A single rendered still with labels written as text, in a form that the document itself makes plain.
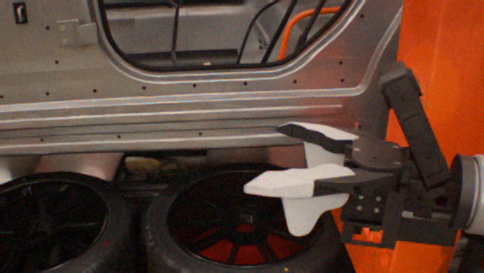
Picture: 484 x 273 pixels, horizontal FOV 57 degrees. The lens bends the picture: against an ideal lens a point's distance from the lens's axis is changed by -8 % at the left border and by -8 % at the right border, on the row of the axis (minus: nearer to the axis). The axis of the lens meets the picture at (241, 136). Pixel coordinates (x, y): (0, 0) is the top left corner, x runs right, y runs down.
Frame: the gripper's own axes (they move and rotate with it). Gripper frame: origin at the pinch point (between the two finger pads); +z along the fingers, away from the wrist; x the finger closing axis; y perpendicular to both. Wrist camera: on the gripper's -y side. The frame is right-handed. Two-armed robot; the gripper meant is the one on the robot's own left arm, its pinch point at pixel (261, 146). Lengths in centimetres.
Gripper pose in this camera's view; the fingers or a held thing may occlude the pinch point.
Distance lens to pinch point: 46.1
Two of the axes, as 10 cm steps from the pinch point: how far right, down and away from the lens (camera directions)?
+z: -9.7, -1.2, 2.2
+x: 2.5, -3.4, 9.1
